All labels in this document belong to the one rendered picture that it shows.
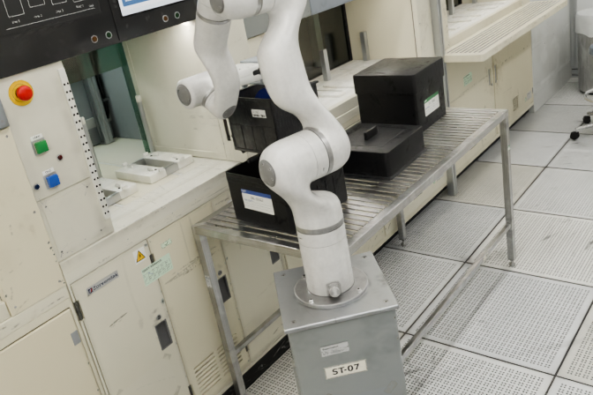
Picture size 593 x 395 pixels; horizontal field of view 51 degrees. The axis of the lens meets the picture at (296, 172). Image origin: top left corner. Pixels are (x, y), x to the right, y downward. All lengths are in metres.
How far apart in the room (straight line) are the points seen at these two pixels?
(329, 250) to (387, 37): 2.13
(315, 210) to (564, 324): 1.52
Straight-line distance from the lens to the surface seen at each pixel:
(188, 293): 2.23
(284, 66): 1.40
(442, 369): 2.53
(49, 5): 1.85
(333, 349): 1.58
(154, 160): 2.47
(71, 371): 2.02
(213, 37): 1.63
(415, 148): 2.35
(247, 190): 2.00
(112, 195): 2.21
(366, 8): 3.53
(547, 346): 2.64
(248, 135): 1.96
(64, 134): 1.86
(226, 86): 1.68
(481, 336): 2.68
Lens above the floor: 1.62
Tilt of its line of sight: 21 degrees down
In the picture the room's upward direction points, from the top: 11 degrees counter-clockwise
